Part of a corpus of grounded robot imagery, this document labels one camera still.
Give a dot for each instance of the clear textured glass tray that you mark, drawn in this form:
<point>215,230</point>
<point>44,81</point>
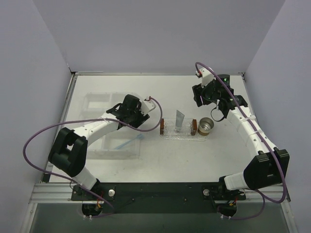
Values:
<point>187,132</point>

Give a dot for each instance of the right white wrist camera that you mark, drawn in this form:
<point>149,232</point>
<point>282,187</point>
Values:
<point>205,75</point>

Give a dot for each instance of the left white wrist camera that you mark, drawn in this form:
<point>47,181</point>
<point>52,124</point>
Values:
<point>147,105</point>

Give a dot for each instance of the aluminium front rail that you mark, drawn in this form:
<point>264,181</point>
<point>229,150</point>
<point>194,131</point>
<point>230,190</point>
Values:
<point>62,192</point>

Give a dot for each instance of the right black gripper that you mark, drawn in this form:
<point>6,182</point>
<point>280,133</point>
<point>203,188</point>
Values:
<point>197,94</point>

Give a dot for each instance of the light blue toothbrush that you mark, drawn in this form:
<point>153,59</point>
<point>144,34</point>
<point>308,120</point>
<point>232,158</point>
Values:
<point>138,137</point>

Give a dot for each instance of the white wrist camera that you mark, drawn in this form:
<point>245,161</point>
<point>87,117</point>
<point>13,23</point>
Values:
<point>147,105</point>
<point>205,75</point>

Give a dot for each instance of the clear plastic organizer box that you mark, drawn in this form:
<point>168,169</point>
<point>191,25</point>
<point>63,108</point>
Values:
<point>95,105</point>

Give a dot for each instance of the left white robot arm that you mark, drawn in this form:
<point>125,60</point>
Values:
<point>69,150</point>

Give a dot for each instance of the cream metal cup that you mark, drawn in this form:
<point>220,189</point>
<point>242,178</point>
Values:
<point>205,126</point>

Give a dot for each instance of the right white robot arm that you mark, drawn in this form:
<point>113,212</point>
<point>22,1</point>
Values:
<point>268,165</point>

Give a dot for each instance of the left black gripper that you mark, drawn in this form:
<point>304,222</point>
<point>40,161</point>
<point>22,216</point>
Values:
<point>137,119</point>

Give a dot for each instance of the white dark-cap toothpaste tube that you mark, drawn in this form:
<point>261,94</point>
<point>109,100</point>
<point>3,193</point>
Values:
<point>179,119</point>

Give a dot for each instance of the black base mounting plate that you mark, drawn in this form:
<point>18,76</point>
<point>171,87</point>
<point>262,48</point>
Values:
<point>170,198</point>

